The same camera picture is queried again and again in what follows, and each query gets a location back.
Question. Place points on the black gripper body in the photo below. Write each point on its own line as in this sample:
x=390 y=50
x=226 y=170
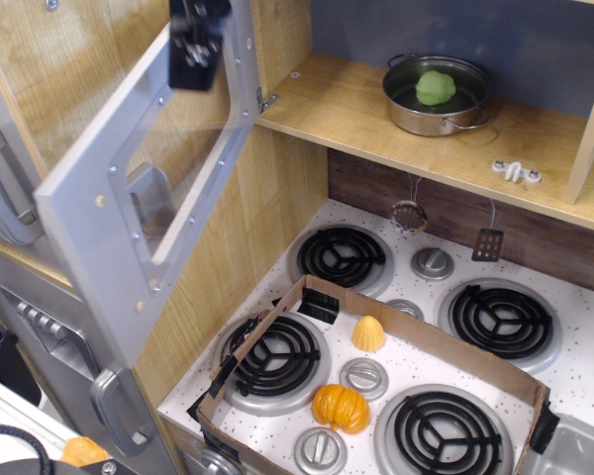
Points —
x=198 y=18

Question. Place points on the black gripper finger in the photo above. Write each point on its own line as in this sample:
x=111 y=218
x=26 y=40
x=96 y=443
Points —
x=195 y=51

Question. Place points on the silver microwave door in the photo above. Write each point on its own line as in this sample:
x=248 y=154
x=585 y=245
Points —
x=128 y=202

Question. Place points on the metal door hinge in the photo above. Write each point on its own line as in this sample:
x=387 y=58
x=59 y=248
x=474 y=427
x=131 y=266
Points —
x=265 y=102

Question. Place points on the steel pot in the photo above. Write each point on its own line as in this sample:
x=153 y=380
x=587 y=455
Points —
x=463 y=112

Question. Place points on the green toy vegetable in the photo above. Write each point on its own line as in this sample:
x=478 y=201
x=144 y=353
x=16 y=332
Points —
x=435 y=88

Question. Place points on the back left stove burner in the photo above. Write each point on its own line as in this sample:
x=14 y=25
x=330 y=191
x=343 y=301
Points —
x=349 y=256

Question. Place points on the stove burner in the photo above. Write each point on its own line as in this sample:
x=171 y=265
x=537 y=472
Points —
x=437 y=429
x=349 y=256
x=507 y=319
x=283 y=370

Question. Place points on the hanging round metal strainer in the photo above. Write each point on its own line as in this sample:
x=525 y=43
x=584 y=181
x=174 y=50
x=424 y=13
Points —
x=408 y=217

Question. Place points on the silver ice dispenser panel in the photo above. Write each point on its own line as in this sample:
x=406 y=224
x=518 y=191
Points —
x=68 y=346

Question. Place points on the back silver stove knob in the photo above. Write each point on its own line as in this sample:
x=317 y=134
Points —
x=432 y=264

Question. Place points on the silver stove knob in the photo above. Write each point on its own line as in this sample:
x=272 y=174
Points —
x=432 y=264
x=320 y=451
x=365 y=376
x=407 y=307

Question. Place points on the middle silver stove knob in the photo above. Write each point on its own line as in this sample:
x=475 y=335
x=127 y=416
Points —
x=407 y=307

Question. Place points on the front left stove burner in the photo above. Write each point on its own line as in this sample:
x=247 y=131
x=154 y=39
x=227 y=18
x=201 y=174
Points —
x=283 y=370

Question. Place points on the yellow toy corn piece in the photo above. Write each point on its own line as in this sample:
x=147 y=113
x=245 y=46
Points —
x=368 y=334

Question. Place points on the white plastic door latch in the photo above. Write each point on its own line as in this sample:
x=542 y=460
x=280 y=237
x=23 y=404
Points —
x=515 y=172

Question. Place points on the hanging small metal spatula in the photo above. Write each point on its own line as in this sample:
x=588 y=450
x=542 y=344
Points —
x=488 y=246

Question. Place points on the center silver stove knob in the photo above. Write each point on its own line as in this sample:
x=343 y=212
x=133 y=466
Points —
x=365 y=376

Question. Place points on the orange toy pumpkin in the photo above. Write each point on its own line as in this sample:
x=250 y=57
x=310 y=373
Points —
x=341 y=407

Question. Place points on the silver oven knob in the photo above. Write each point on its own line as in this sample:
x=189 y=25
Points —
x=216 y=464

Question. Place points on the orange toy on floor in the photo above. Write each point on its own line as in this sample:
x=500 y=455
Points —
x=82 y=451

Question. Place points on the back right stove burner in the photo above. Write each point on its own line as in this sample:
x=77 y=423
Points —
x=507 y=319

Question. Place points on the front silver stove knob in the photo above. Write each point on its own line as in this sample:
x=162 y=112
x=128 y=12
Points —
x=320 y=451

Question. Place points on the front right stove burner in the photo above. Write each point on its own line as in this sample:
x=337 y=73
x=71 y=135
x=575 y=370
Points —
x=437 y=429

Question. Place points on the cardboard fence with black tape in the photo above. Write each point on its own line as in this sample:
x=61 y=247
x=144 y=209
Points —
x=414 y=354

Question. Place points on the silver sink basin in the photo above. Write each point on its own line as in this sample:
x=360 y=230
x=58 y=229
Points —
x=564 y=446

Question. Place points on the grey wall phone holder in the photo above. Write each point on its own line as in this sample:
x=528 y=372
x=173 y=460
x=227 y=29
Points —
x=150 y=192

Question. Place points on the upper silver fridge handle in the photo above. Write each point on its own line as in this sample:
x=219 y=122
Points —
x=19 y=220

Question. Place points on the silver fridge handle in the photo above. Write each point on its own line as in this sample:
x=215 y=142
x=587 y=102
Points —
x=19 y=220
x=102 y=394

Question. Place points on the lower silver fridge handle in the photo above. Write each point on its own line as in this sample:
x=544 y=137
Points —
x=102 y=394

